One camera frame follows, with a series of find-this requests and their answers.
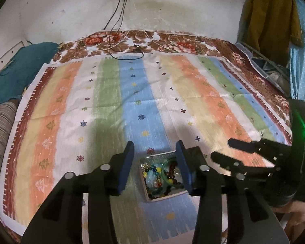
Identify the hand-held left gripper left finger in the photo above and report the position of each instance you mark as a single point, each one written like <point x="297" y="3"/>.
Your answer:
<point x="124" y="169"/>

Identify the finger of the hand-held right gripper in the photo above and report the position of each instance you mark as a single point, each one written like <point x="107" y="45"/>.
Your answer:
<point x="241" y="144"/>
<point x="225" y="161"/>

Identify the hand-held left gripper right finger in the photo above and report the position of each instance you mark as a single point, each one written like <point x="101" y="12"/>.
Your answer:
<point x="184" y="169"/>

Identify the green jade bangle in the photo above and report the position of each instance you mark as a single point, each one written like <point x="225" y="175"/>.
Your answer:
<point x="163" y="174"/>

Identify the silver tin box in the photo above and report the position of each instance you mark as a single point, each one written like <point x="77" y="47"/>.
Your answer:
<point x="146" y="185"/>

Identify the person's right forearm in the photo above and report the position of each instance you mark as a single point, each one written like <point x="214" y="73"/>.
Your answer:
<point x="294" y="213"/>

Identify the striped pastel cloth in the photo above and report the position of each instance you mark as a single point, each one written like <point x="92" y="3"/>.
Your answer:
<point x="78" y="106"/>

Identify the light blue dotted curtain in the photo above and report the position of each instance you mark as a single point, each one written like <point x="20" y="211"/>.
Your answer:
<point x="303" y="43"/>

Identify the mustard yellow jacket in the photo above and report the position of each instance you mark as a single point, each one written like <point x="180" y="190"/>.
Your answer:
<point x="269" y="22"/>

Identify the brown floral blanket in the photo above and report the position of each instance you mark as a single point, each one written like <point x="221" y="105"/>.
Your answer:
<point x="172" y="39"/>

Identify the striped grey pillow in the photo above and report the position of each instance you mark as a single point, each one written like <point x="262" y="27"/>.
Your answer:
<point x="0" y="132"/>

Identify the teal pillow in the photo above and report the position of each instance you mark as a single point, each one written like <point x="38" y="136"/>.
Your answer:
<point x="20" y="68"/>

